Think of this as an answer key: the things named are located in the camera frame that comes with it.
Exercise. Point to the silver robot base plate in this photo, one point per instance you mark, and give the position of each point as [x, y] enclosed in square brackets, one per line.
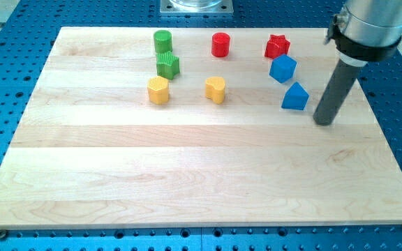
[196, 6]

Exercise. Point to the green cylinder block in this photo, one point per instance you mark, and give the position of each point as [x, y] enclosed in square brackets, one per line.
[162, 41]

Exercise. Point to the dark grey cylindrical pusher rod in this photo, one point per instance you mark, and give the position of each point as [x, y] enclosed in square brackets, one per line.
[336, 91]

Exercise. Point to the green star block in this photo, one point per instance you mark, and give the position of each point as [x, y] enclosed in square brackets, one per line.
[167, 65]

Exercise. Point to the yellow heart block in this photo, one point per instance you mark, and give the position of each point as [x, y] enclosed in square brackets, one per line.
[215, 89]

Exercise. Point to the light wooden board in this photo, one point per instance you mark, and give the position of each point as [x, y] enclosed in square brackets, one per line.
[91, 151]

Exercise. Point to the blue cube block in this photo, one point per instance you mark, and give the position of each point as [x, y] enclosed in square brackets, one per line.
[282, 68]

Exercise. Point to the yellow pentagon block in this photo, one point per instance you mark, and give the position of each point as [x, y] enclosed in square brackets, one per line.
[158, 90]

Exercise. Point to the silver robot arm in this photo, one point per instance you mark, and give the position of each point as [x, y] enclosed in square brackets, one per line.
[363, 31]

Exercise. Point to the red cylinder block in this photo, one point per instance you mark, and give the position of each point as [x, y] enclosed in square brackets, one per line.
[220, 44]

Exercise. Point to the blue triangular prism block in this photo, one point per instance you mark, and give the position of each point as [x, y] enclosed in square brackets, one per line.
[296, 97]

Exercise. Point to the red star block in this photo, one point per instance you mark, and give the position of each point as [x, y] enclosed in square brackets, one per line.
[276, 46]

